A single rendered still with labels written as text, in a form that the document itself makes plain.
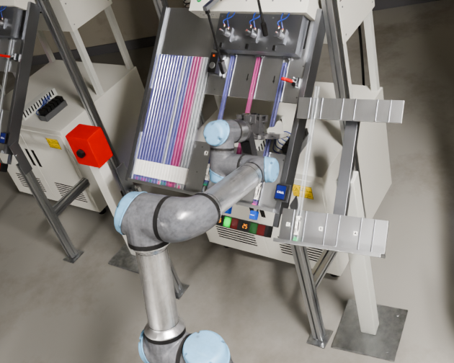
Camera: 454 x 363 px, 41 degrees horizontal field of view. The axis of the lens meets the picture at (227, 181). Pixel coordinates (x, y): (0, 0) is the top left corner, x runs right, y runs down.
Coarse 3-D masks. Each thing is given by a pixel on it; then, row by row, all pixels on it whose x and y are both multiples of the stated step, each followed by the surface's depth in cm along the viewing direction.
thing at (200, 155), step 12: (204, 144) 226; (192, 156) 228; (204, 156) 225; (276, 156) 209; (192, 168) 227; (204, 168) 224; (192, 180) 226; (204, 180) 223; (276, 180) 208; (252, 192) 212; (264, 192) 210; (264, 204) 209
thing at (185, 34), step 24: (168, 24) 242; (192, 24) 236; (216, 24) 230; (312, 24) 209; (168, 48) 241; (192, 48) 234; (240, 72) 221; (264, 72) 216; (288, 72) 211; (240, 96) 220; (264, 96) 215; (288, 96) 210
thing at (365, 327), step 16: (352, 192) 197; (352, 208) 202; (352, 256) 217; (368, 256) 220; (352, 272) 223; (368, 272) 223; (368, 288) 225; (352, 304) 257; (368, 304) 231; (352, 320) 250; (368, 320) 238; (384, 320) 247; (400, 320) 245; (336, 336) 246; (352, 336) 244; (368, 336) 243; (384, 336) 241; (400, 336) 239; (352, 352) 240; (368, 352) 237; (384, 352) 235
